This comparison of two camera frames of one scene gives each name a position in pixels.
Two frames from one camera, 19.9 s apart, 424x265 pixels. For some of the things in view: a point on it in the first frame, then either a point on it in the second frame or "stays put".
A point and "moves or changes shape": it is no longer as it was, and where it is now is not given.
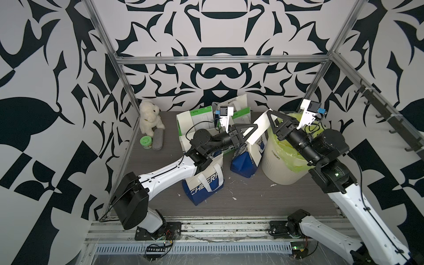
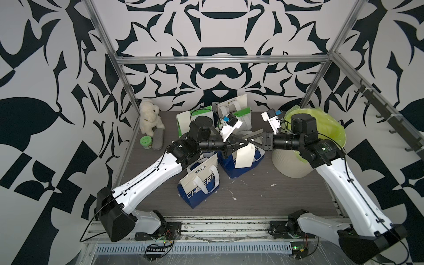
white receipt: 263,123 -> 245,156
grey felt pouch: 158,138 stays put
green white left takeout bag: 190,121 stays put
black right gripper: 287,129 -> 269,141
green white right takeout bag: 242,117 stays put
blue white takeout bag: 247,157 moves or changes shape
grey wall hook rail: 396,122 stays put
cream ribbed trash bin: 276,171 -> 286,162
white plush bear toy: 149,118 stays put
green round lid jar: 146,142 stays put
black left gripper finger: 240,128 -> 242,143
